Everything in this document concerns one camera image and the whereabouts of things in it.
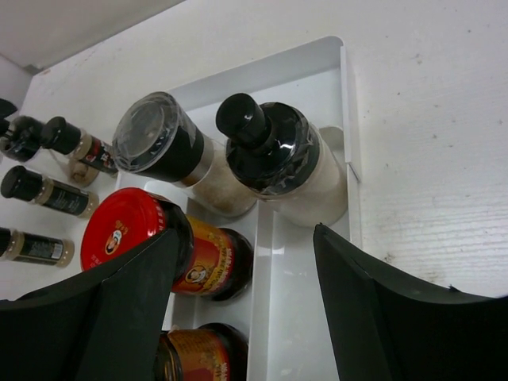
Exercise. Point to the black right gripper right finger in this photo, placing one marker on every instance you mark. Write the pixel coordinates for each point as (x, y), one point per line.
(386, 324)

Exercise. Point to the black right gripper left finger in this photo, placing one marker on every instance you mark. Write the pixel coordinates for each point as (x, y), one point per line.
(102, 324)

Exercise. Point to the red-lid sauce jar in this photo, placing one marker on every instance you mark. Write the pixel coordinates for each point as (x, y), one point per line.
(214, 351)
(203, 260)

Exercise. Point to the white salt knob-top bottle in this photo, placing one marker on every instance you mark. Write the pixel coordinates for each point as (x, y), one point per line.
(281, 157)

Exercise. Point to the white divided organizer tray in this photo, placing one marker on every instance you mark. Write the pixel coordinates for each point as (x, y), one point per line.
(282, 311)

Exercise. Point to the front black-cap spice bottle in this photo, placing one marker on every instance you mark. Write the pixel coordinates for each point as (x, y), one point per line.
(17, 246)

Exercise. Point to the black-label spice bottle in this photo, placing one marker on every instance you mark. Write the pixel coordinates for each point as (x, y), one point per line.
(33, 187)

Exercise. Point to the small black-cap spice bottle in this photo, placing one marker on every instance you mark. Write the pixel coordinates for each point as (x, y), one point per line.
(88, 156)

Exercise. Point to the knob-top spice grinder bottle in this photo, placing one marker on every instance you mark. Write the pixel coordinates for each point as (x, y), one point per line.
(20, 138)

